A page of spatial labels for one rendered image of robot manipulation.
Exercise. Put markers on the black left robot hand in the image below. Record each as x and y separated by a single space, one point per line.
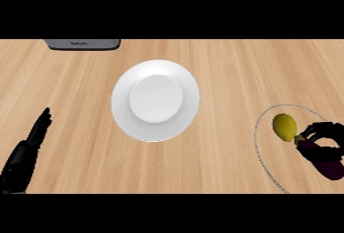
23 157

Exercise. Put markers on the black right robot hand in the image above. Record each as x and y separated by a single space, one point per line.
332 129

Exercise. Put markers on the dark purple eggplant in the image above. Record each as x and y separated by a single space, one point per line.
333 171

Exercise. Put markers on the white oval plate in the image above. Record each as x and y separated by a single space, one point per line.
156 100

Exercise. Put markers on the yellow lemon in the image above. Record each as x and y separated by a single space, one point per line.
284 126

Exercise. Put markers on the grey flat appliance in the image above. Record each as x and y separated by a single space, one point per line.
83 44

